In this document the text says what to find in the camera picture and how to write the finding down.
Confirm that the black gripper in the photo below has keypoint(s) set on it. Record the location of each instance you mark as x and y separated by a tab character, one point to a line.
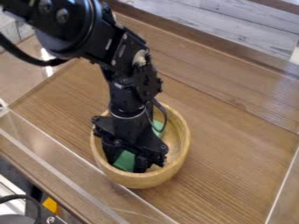
129	133

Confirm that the green rectangular block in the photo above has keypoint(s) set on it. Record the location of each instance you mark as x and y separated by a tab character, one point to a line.
125	160

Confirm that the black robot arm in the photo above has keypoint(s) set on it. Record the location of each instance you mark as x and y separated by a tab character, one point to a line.
79	29

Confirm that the brown wooden bowl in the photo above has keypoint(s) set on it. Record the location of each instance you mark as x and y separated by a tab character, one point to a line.
176	136

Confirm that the clear acrylic front wall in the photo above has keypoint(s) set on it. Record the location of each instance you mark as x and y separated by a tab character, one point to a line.
73	181

